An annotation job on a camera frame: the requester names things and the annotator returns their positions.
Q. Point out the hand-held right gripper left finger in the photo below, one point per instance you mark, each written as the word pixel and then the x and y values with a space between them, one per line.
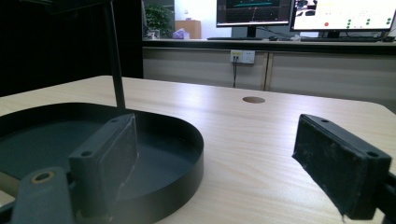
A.
pixel 102 168

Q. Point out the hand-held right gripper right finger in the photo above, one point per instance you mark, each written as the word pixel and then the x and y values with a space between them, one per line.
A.
pixel 336 165

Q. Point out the black round metal tray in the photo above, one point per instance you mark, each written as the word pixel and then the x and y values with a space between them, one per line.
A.
pixel 168 168

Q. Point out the long grey office desk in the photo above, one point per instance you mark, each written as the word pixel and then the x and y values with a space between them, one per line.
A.
pixel 327 71

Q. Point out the black metal stand pole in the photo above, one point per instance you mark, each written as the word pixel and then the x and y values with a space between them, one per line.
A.
pixel 115 62

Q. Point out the black keyboard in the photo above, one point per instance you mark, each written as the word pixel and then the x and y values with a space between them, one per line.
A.
pixel 339 39
pixel 233 38

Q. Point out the black curtain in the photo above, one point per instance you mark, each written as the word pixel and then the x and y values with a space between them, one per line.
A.
pixel 56 49

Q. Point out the black computer mouse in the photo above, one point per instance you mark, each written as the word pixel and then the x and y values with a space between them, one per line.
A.
pixel 273 38

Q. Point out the bright screen computer monitor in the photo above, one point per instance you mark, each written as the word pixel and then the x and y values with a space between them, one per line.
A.
pixel 342 15

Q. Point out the purple tissue pack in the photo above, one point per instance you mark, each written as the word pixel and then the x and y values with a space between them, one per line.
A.
pixel 180 34

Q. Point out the green potted plant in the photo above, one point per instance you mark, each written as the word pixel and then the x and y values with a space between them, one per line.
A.
pixel 158 18

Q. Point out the brown wooden cabinet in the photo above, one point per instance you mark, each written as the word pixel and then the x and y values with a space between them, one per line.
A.
pixel 193 28

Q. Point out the dark screen computer monitor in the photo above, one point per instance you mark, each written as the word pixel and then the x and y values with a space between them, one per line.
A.
pixel 253 12

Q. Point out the white wall socket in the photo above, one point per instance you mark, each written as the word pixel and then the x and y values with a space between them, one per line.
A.
pixel 247 56

